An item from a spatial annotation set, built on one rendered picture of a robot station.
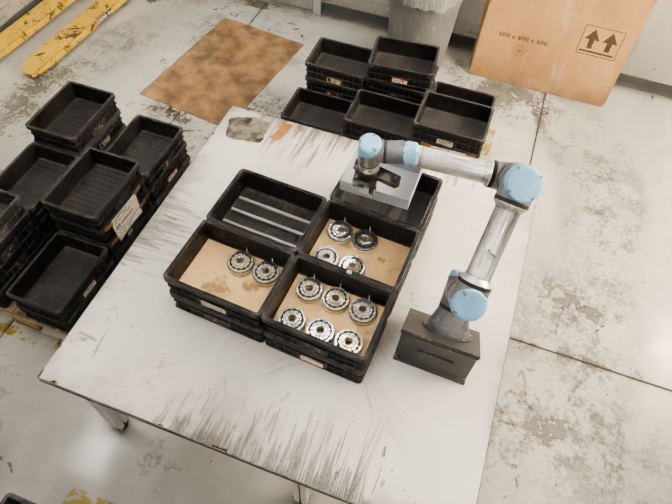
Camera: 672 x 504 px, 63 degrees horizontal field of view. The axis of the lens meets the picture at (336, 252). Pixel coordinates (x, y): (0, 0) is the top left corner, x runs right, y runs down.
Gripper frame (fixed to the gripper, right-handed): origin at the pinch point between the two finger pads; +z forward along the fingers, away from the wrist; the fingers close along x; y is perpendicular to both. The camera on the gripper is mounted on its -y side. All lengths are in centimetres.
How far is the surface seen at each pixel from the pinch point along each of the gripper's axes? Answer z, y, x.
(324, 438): 15, -6, 88
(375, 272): 19.7, -7.3, 23.8
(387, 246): 23.5, -8.9, 10.7
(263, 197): 26, 48, 2
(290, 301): 13, 20, 45
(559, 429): 98, -109, 53
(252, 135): 50, 72, -38
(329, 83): 107, 59, -118
